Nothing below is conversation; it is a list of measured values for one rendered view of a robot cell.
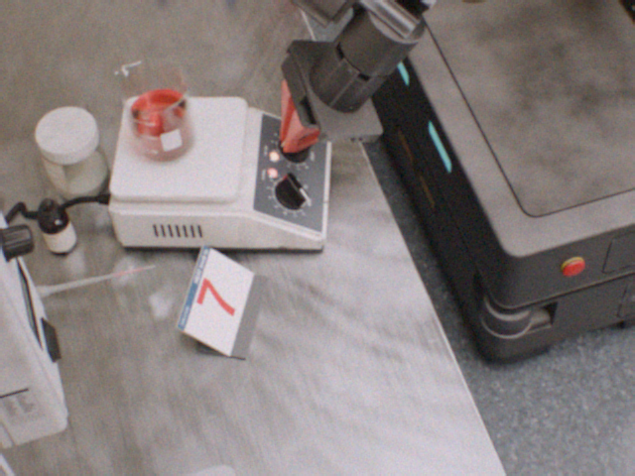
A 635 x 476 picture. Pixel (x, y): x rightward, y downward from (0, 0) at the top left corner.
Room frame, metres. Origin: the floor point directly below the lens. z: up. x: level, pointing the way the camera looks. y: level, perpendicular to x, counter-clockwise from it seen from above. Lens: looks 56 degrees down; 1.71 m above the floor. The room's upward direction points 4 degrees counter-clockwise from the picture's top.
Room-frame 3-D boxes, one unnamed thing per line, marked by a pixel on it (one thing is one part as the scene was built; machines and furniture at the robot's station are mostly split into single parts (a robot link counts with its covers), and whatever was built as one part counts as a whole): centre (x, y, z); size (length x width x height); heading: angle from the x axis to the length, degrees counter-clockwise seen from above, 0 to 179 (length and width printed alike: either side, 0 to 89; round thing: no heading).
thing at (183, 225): (0.71, 0.10, 0.79); 0.22 x 0.13 x 0.08; 84
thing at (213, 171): (0.71, 0.12, 0.83); 0.12 x 0.12 x 0.01; 84
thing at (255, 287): (0.58, 0.09, 0.77); 0.09 x 0.06 x 0.04; 164
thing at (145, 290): (0.62, 0.17, 0.76); 0.06 x 0.06 x 0.02
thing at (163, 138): (0.72, 0.14, 0.88); 0.07 x 0.06 x 0.08; 62
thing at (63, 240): (0.67, 0.25, 0.78); 0.03 x 0.03 x 0.07
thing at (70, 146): (0.75, 0.23, 0.79); 0.06 x 0.06 x 0.08
